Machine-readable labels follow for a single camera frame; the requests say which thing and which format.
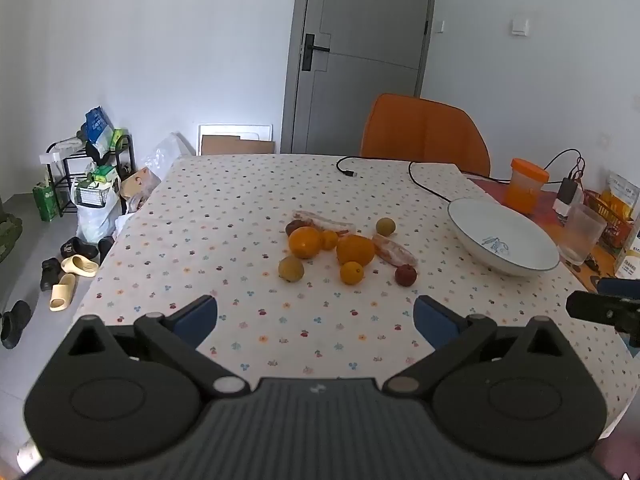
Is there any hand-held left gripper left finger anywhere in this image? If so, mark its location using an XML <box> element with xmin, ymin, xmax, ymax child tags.
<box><xmin>60</xmin><ymin>294</ymin><xmax>251</xmax><ymax>400</ymax></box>

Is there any white ceramic bowl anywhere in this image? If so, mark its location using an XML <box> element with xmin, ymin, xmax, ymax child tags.
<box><xmin>446</xmin><ymin>197</ymin><xmax>561</xmax><ymax>277</ymax></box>

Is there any black door handle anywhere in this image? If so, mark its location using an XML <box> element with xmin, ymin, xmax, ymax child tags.
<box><xmin>300</xmin><ymin>33</ymin><xmax>332</xmax><ymax>72</ymax></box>

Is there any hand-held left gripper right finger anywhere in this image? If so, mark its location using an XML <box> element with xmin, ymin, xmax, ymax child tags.
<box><xmin>382</xmin><ymin>294</ymin><xmax>568</xmax><ymax>398</ymax></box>

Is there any white plastic bag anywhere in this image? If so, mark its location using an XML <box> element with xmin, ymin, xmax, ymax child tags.
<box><xmin>75</xmin><ymin>175</ymin><xmax>121</xmax><ymax>246</ymax></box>

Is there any yellow snack bag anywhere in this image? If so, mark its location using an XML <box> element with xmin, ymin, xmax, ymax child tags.
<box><xmin>600</xmin><ymin>172</ymin><xmax>640</xmax><ymax>221</ymax></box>

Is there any clear plastic food wrapper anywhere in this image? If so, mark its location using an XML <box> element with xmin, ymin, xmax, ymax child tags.
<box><xmin>292</xmin><ymin>211</ymin><xmax>357</xmax><ymax>236</ymax></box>
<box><xmin>371</xmin><ymin>234</ymin><xmax>418</xmax><ymax>267</ymax></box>

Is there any brown cardboard sheet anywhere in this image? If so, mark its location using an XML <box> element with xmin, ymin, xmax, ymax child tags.
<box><xmin>201</xmin><ymin>133</ymin><xmax>276</xmax><ymax>156</ymax></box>

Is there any orange lidded plastic jar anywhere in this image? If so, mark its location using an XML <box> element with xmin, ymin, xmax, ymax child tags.
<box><xmin>504</xmin><ymin>158</ymin><xmax>550</xmax><ymax>213</ymax></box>

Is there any orange chair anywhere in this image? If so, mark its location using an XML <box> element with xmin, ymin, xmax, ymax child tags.
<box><xmin>360</xmin><ymin>93</ymin><xmax>492</xmax><ymax>178</ymax></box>

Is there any black metal shelf rack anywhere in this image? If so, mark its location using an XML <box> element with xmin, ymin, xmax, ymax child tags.
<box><xmin>46</xmin><ymin>132</ymin><xmax>136</xmax><ymax>218</ymax></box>

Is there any black USB cable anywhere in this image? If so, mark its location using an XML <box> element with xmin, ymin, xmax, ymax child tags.
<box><xmin>336</xmin><ymin>155</ymin><xmax>468</xmax><ymax>207</ymax></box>

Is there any clear plastic bag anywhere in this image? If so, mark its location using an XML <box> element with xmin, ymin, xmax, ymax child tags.
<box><xmin>147</xmin><ymin>132</ymin><xmax>196</xmax><ymax>183</ymax></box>

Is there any green carton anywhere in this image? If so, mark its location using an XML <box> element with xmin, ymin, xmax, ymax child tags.
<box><xmin>32</xmin><ymin>182</ymin><xmax>58</xmax><ymax>222</ymax></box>

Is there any red wire basket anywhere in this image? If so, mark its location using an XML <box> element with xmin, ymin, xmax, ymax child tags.
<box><xmin>582</xmin><ymin>190</ymin><xmax>632</xmax><ymax>252</ymax></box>

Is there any beige slipper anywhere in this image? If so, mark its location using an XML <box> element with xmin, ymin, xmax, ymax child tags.
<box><xmin>61</xmin><ymin>255</ymin><xmax>98</xmax><ymax>277</ymax></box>
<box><xmin>49</xmin><ymin>273</ymin><xmax>77</xmax><ymax>312</ymax></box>

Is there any white framed board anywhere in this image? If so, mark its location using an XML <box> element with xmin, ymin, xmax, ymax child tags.
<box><xmin>197</xmin><ymin>122</ymin><xmax>274</xmax><ymax>156</ymax></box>

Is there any white carton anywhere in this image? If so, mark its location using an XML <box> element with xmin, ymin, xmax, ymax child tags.
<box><xmin>612</xmin><ymin>220</ymin><xmax>640</xmax><ymax>281</ymax></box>

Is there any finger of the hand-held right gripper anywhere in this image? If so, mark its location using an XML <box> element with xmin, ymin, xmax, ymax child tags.
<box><xmin>596</xmin><ymin>277</ymin><xmax>640</xmax><ymax>300</ymax></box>
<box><xmin>566</xmin><ymin>289</ymin><xmax>640</xmax><ymax>348</ymax></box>

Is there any red patterned table mat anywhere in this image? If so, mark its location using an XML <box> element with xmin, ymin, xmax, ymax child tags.
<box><xmin>467</xmin><ymin>175</ymin><xmax>640</xmax><ymax>293</ymax></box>

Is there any blue packaging bag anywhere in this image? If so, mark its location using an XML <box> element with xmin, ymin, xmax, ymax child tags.
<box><xmin>84</xmin><ymin>106</ymin><xmax>115</xmax><ymax>148</ymax></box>

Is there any grey door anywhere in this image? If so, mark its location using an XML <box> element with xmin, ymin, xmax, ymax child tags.
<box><xmin>281</xmin><ymin>0</ymin><xmax>440</xmax><ymax>155</ymax></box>

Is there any large orange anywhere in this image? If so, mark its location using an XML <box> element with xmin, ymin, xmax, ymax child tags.
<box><xmin>336</xmin><ymin>235</ymin><xmax>376</xmax><ymax>266</ymax></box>
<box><xmin>288</xmin><ymin>227</ymin><xmax>323</xmax><ymax>260</ymax></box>

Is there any dark green bag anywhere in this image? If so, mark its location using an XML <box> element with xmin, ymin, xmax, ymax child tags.
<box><xmin>0</xmin><ymin>212</ymin><xmax>23</xmax><ymax>263</ymax></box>

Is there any black power adapter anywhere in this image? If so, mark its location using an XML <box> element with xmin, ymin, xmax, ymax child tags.
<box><xmin>557</xmin><ymin>176</ymin><xmax>581</xmax><ymax>203</ymax></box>

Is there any brown paper bag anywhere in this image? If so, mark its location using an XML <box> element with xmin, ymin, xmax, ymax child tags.
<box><xmin>120</xmin><ymin>167</ymin><xmax>162</xmax><ymax>213</ymax></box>

